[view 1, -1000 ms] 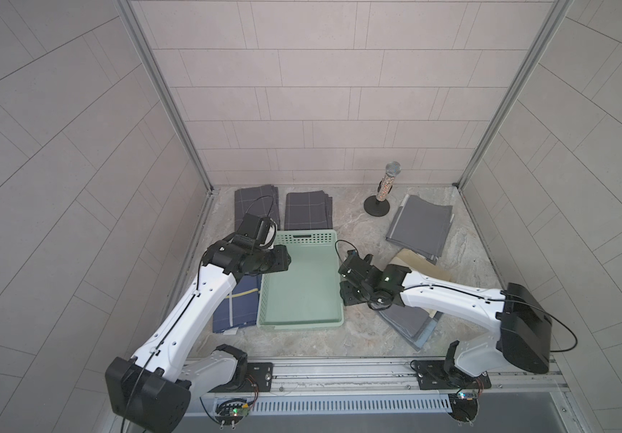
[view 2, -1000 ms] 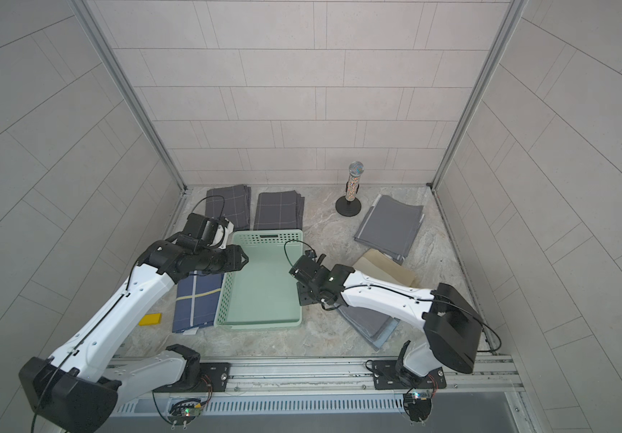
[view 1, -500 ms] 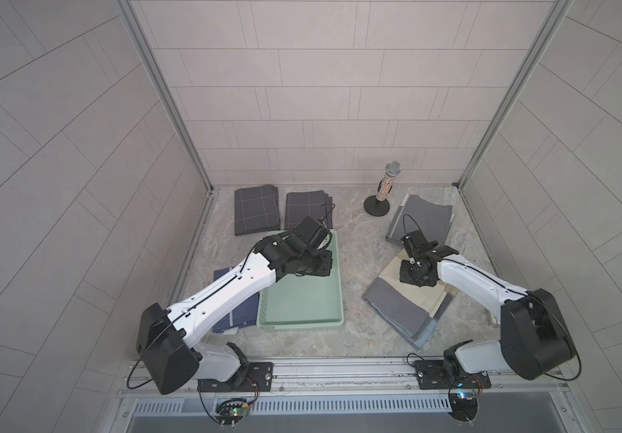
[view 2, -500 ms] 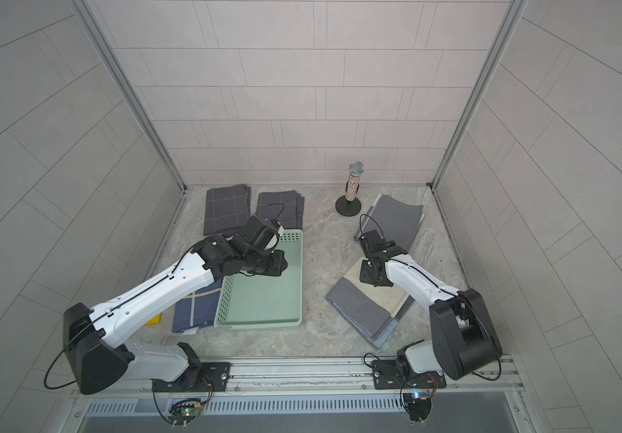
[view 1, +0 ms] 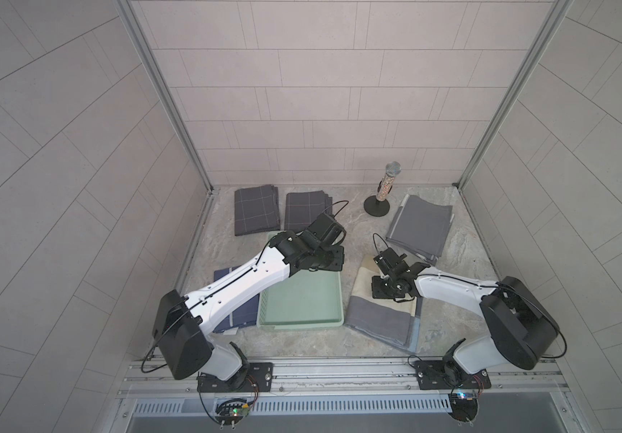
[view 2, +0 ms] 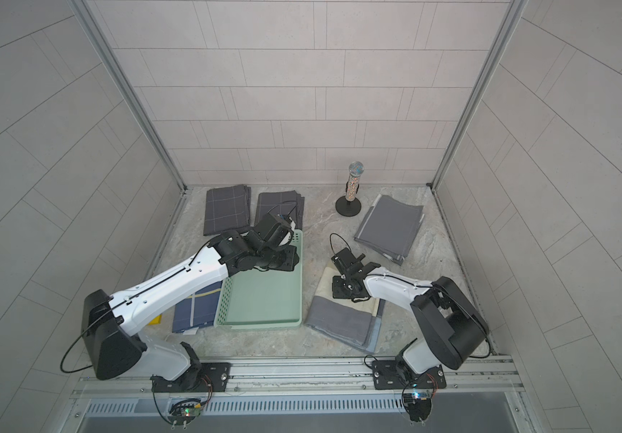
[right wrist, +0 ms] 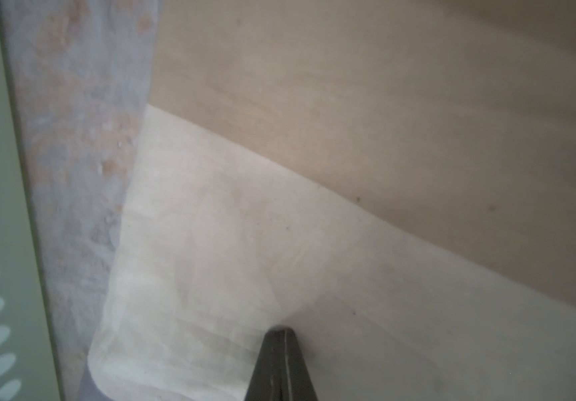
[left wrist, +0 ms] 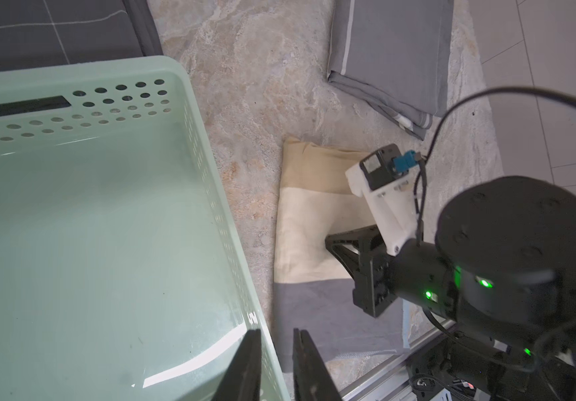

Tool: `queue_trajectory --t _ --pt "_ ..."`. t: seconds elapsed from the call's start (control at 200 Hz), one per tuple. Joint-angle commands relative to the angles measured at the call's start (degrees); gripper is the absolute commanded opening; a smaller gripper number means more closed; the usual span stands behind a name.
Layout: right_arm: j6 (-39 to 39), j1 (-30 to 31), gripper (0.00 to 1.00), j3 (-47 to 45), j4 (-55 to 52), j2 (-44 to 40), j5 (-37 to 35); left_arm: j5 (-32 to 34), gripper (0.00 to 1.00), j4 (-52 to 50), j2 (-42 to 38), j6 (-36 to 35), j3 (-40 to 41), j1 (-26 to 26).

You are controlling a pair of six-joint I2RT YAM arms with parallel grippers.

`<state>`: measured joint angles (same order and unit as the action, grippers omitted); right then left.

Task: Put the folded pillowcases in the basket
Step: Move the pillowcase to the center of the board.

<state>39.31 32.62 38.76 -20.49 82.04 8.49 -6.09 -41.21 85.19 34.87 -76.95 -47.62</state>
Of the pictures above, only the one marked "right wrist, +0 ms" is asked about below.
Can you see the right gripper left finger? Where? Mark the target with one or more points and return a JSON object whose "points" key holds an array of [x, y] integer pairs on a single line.
{"points": [[266, 381]]}

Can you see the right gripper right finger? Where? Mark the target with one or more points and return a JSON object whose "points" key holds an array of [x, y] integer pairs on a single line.
{"points": [[298, 385]]}

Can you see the beige cream grey pillowcase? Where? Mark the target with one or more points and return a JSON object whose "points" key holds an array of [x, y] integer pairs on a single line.
{"points": [[395, 180]]}

